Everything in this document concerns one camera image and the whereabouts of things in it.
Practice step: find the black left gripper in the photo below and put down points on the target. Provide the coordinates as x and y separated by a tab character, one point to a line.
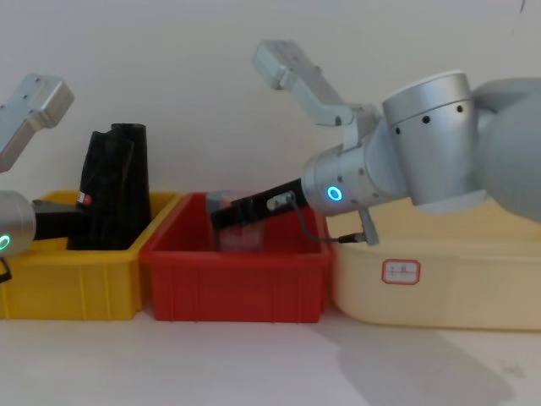
55	224

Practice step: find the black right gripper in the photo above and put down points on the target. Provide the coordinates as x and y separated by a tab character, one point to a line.
274	203

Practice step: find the clear plastic case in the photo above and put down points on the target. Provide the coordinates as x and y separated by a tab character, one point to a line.
241	239

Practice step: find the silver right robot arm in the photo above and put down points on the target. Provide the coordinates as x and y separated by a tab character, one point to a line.
427	152

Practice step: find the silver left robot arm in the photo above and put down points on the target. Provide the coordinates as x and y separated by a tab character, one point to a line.
17	224

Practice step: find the yellow plastic bin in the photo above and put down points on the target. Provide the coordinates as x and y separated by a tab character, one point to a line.
72	283

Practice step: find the red plastic bin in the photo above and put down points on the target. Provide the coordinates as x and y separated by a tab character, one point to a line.
236	287

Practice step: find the white label with red border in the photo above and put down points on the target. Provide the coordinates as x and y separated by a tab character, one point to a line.
401	271

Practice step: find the cream plastic bin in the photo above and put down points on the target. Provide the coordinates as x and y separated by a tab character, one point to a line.
456	296

